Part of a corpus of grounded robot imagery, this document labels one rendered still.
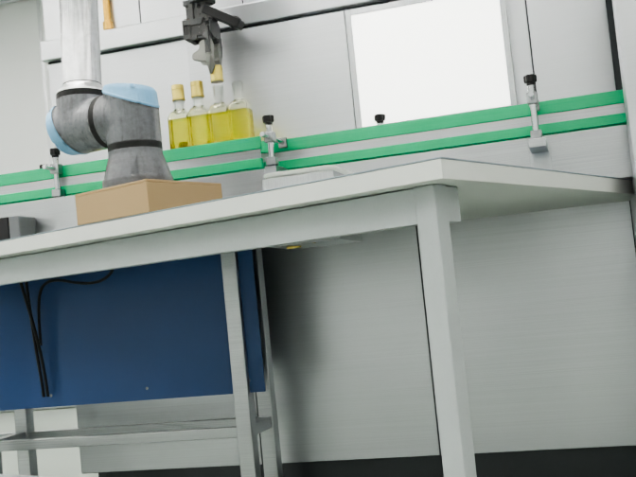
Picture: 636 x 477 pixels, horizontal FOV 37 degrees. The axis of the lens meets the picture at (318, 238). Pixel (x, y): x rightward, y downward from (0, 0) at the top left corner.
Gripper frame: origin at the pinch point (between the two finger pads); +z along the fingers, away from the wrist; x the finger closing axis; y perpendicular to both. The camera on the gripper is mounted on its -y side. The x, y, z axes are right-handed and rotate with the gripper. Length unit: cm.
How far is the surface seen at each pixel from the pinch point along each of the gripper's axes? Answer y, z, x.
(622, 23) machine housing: -103, 11, 22
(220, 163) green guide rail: -4.3, 27.6, 13.6
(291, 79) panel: -17.4, 3.1, -11.9
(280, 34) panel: -15.4, -9.8, -11.9
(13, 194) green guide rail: 56, 28, 15
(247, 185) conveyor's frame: -11.5, 34.6, 15.6
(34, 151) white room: 252, -49, -307
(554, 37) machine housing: -88, 3, -16
